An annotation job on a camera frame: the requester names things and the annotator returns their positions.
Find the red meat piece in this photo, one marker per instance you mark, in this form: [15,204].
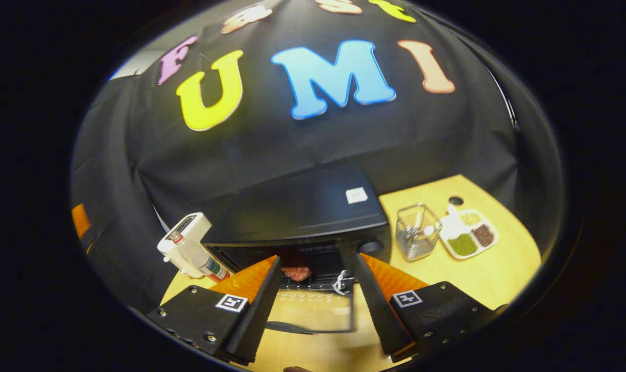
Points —
[296,273]

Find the white divided plate with beans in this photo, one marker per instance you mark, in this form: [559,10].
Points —
[465,243]

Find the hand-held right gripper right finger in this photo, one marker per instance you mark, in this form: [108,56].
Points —
[382,310]

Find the black backdrop cloth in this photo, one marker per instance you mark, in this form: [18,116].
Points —
[292,144]

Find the white toaster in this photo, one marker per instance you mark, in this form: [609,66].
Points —
[186,227]

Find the black electric oven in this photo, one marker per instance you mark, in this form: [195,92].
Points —
[292,206]

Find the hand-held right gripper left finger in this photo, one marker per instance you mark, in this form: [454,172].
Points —
[256,315]

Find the clear bottle with red cap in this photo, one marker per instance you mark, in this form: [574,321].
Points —
[204,261]

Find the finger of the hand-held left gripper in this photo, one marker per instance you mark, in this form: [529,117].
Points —
[80,222]

